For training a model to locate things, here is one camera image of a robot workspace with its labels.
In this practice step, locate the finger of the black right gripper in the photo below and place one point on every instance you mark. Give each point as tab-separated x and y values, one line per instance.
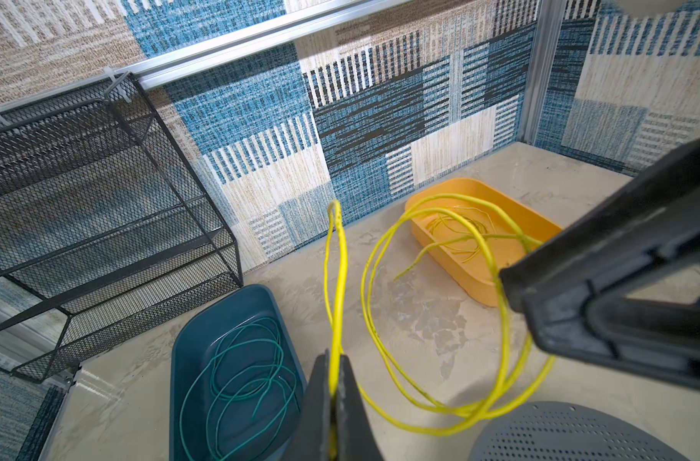
606	327
647	230

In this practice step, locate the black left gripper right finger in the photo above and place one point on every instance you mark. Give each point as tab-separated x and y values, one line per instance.
354	436

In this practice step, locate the grey perforated cable spool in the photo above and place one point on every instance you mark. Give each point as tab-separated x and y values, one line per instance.
553	431

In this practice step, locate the teal plastic bin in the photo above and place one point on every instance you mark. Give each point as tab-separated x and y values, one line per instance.
236	382

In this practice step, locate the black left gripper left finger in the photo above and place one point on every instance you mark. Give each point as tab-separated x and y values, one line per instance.
311	438

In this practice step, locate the black wire mesh shelf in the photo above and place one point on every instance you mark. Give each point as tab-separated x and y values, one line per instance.
106	231

